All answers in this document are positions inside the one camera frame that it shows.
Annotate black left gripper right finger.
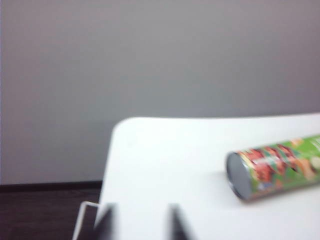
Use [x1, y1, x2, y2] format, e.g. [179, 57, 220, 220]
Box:
[169, 203, 199, 240]

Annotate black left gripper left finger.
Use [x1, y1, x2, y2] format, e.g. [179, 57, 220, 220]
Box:
[93, 203, 117, 240]

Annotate green chips tub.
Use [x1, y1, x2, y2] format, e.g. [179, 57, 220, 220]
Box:
[225, 133, 320, 201]

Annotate white metal frame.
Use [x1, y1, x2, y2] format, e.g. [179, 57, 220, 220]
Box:
[71, 200, 101, 240]

